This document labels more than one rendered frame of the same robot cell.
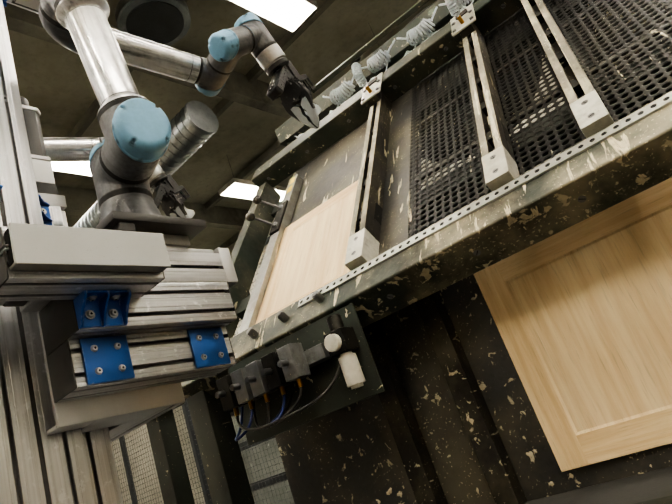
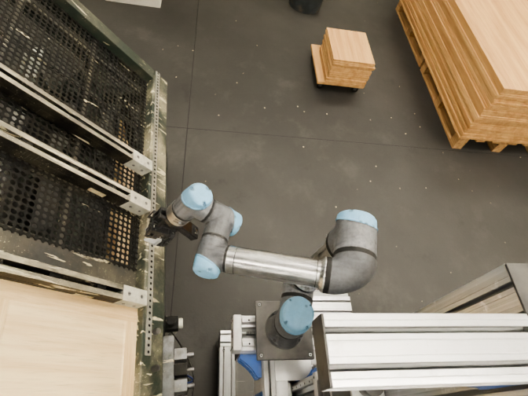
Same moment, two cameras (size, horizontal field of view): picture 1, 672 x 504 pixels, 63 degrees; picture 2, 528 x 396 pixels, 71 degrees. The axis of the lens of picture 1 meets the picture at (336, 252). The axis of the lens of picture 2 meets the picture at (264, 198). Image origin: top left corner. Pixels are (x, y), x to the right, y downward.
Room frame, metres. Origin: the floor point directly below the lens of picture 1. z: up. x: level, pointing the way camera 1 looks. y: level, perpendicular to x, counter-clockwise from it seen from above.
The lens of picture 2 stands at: (1.57, 0.47, 2.50)
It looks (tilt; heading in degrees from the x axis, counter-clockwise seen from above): 56 degrees down; 217
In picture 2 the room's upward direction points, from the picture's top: 18 degrees clockwise
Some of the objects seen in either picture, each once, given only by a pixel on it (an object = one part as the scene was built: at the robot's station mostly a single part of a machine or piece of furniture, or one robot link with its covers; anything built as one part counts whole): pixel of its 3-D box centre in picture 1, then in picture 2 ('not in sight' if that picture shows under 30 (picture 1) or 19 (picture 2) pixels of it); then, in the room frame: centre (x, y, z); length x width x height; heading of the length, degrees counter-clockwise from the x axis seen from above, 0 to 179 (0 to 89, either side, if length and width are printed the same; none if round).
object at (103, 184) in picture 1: (120, 173); (295, 316); (1.09, 0.40, 1.20); 0.13 x 0.12 x 0.14; 41
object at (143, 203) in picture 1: (130, 219); (287, 325); (1.10, 0.41, 1.09); 0.15 x 0.15 x 0.10
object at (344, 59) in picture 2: not in sight; (339, 59); (-1.40, -1.37, 0.20); 0.61 x 0.51 x 0.40; 54
